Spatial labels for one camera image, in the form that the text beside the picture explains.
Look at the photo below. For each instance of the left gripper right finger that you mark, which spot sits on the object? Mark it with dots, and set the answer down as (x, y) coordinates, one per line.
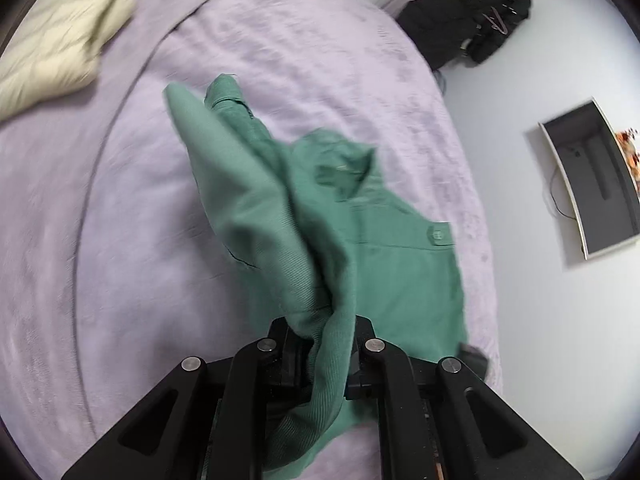
(439, 420)

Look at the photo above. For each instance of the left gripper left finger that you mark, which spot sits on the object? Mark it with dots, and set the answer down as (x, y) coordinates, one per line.
(207, 420)

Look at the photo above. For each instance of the green short-sleeve shirt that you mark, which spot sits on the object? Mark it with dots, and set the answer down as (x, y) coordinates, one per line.
(319, 240)

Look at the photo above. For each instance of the black clothes pile on floor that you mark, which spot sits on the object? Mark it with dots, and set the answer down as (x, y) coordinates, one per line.
(445, 30)

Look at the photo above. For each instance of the lavender plush bed blanket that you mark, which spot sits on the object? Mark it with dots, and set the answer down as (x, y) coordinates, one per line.
(110, 273)

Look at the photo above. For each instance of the white framed grey box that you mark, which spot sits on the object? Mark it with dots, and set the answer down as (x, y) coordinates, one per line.
(599, 183)

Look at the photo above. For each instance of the cream quilted jacket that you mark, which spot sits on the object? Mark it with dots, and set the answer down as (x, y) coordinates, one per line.
(56, 50)

